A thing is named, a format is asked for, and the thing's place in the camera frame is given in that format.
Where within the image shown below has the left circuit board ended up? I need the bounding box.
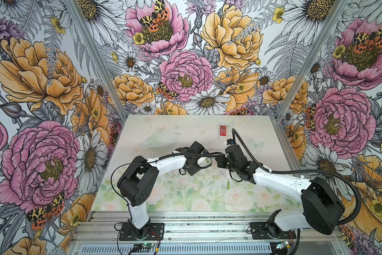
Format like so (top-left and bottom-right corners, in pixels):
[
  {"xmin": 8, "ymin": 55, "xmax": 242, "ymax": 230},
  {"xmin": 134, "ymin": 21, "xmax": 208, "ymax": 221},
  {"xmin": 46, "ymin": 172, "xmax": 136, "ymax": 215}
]
[{"xmin": 133, "ymin": 242, "xmax": 157, "ymax": 250}]

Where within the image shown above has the aluminium frame rail front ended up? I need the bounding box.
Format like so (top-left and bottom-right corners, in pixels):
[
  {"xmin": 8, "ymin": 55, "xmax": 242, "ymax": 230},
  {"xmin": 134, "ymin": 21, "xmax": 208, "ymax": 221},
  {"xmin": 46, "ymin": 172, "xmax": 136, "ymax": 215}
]
[{"xmin": 70, "ymin": 212, "xmax": 341, "ymax": 244}]

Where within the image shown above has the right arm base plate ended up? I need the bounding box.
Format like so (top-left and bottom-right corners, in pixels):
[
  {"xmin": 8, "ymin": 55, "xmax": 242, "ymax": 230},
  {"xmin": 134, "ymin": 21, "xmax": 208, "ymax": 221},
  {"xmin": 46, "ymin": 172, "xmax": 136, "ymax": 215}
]
[{"xmin": 247, "ymin": 222, "xmax": 296, "ymax": 240}]

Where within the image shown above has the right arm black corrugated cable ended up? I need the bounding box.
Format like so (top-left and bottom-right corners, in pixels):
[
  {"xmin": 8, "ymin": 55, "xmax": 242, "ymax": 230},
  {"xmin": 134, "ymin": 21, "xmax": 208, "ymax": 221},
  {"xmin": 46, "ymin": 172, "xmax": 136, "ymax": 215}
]
[{"xmin": 230, "ymin": 128, "xmax": 362, "ymax": 255}]

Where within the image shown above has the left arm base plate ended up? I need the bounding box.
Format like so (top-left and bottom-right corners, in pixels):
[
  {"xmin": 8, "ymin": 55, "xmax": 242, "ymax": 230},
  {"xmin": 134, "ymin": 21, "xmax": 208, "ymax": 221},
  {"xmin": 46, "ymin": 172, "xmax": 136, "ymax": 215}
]
[{"xmin": 118, "ymin": 222, "xmax": 165, "ymax": 241}]

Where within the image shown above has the circuit board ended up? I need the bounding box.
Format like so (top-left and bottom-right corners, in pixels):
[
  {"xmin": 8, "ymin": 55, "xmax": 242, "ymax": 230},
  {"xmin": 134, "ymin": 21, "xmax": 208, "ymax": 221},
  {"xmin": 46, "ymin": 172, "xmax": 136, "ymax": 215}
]
[
  {"xmin": 275, "ymin": 241, "xmax": 290, "ymax": 249},
  {"xmin": 133, "ymin": 242, "xmax": 157, "ymax": 250}
]

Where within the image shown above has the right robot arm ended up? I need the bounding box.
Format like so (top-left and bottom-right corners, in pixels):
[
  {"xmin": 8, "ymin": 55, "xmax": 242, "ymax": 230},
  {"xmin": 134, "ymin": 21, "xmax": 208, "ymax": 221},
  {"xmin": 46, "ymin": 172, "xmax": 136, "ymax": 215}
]
[{"xmin": 215, "ymin": 144, "xmax": 345, "ymax": 237}]

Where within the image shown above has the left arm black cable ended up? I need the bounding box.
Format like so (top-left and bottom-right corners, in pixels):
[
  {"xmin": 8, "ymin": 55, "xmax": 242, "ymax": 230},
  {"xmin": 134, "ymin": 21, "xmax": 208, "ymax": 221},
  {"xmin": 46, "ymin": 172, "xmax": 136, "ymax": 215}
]
[{"xmin": 109, "ymin": 150, "xmax": 225, "ymax": 206}]

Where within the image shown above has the red white remote control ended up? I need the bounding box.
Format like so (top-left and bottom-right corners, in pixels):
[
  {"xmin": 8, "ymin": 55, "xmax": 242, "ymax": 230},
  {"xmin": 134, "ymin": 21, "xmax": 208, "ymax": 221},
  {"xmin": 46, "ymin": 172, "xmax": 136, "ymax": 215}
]
[{"xmin": 219, "ymin": 125, "xmax": 227, "ymax": 140}]

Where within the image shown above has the right circuit board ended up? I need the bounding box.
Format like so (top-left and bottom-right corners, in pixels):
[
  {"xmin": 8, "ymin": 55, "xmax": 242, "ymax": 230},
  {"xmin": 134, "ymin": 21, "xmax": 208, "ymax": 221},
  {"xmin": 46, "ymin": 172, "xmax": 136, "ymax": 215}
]
[{"xmin": 275, "ymin": 241, "xmax": 290, "ymax": 249}]

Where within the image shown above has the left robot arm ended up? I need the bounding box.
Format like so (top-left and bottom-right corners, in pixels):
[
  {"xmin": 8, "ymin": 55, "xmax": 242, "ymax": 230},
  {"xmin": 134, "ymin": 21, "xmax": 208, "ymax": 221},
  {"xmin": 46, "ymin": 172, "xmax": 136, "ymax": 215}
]
[{"xmin": 117, "ymin": 141, "xmax": 215, "ymax": 241}]

